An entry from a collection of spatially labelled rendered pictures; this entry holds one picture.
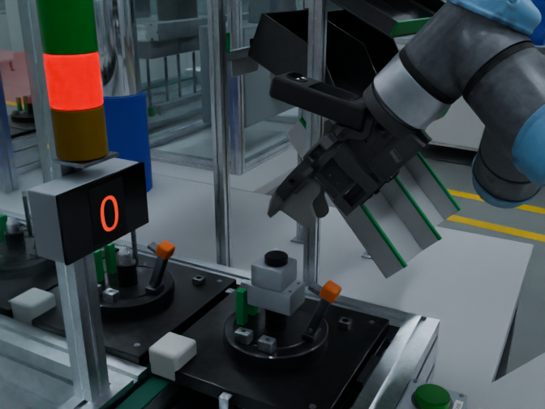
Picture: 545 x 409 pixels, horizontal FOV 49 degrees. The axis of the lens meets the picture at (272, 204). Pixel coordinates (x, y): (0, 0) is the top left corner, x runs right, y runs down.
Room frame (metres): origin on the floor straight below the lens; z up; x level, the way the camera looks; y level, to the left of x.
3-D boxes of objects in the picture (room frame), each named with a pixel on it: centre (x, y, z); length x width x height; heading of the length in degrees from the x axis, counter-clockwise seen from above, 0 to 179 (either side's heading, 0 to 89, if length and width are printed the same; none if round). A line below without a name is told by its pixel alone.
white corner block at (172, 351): (0.65, 0.13, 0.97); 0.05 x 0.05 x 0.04; 62
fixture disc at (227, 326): (0.69, 0.00, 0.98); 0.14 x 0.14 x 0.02
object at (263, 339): (0.64, 0.01, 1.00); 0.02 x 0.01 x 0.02; 62
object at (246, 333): (0.65, 0.04, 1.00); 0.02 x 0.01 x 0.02; 62
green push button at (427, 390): (0.57, -0.19, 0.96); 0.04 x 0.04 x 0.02
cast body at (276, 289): (0.69, 0.00, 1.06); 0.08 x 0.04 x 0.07; 61
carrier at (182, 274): (0.81, 0.22, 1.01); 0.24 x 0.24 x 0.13; 62
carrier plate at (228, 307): (0.69, 0.00, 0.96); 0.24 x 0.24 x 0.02; 62
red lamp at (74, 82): (0.58, 0.19, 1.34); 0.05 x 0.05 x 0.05
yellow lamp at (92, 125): (0.58, 0.19, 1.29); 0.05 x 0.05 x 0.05
